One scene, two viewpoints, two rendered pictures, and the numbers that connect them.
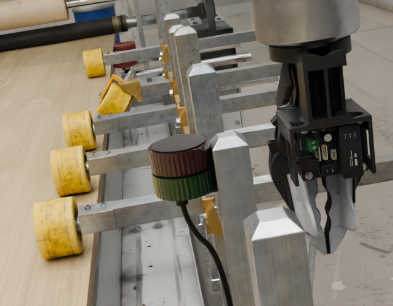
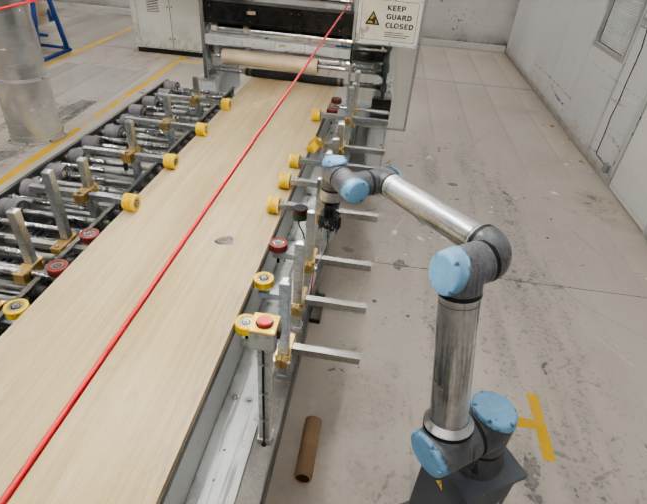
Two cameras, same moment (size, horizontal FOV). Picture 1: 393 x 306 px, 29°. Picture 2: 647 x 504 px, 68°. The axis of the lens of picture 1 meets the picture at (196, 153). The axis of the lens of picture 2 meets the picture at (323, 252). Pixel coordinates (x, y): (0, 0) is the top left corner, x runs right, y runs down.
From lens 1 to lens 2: 1.24 m
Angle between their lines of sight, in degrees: 20
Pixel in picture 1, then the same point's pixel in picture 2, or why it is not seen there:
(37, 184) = (274, 179)
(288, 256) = (300, 248)
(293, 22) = (325, 197)
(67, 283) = (271, 222)
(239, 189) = (311, 222)
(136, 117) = (315, 162)
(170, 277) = not seen: hidden behind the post
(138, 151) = (307, 182)
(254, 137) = not seen: hidden behind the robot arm
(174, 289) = not seen: hidden behind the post
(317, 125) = (325, 219)
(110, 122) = (305, 161)
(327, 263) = (396, 220)
